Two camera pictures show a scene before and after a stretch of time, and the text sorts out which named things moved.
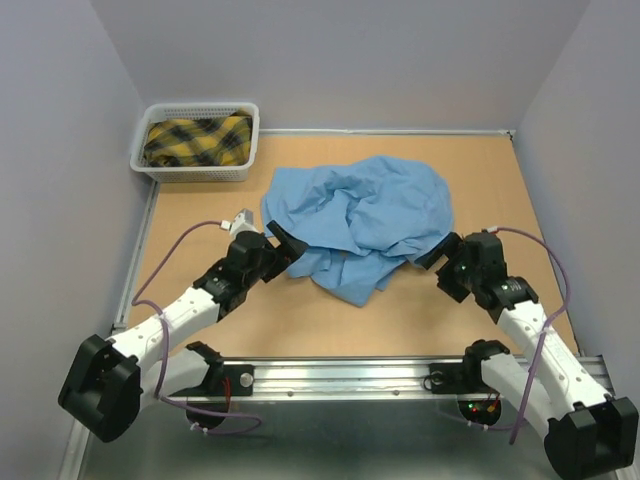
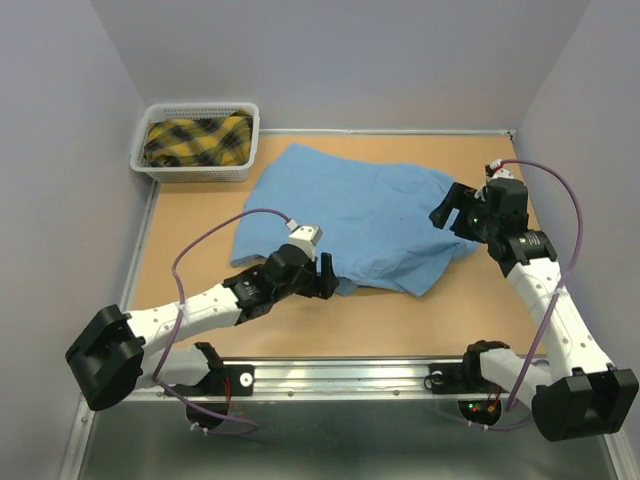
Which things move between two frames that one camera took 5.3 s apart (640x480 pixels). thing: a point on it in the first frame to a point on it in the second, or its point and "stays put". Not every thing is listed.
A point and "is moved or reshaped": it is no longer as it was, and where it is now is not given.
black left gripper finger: (292, 249) to (326, 286)
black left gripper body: (269, 264) to (303, 284)
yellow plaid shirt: (215, 141) stays put
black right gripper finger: (452, 244) to (460, 194)
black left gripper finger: (279, 233) to (327, 270)
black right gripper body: (465, 275) to (474, 220)
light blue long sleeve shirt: (357, 220) is moved or reshaped
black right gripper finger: (428, 259) to (441, 214)
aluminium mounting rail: (380, 377) stays put
